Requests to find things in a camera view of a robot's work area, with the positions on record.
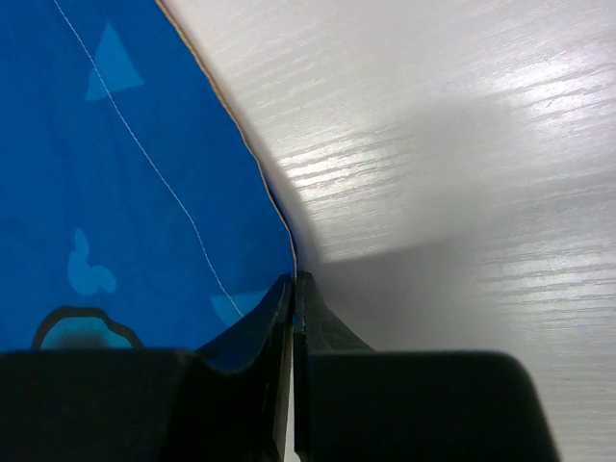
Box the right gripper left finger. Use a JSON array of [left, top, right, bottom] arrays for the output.
[[1, 275, 293, 461]]

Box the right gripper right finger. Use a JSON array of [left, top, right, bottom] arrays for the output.
[[294, 272, 559, 461]]

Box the blue cartoon placemat cloth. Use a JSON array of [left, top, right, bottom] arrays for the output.
[[1, 1, 295, 371]]

